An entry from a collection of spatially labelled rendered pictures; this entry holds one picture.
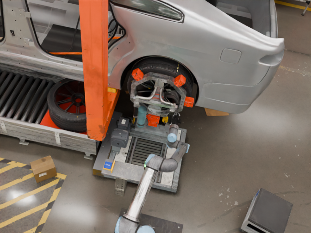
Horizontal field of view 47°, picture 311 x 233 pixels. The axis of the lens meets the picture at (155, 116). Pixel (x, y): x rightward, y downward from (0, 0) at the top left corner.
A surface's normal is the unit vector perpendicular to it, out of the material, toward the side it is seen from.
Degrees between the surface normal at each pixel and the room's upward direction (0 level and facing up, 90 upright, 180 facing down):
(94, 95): 90
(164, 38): 90
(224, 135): 0
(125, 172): 0
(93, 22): 90
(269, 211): 0
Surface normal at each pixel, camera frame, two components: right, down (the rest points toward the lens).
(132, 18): -0.16, 0.63
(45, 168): 0.11, -0.63
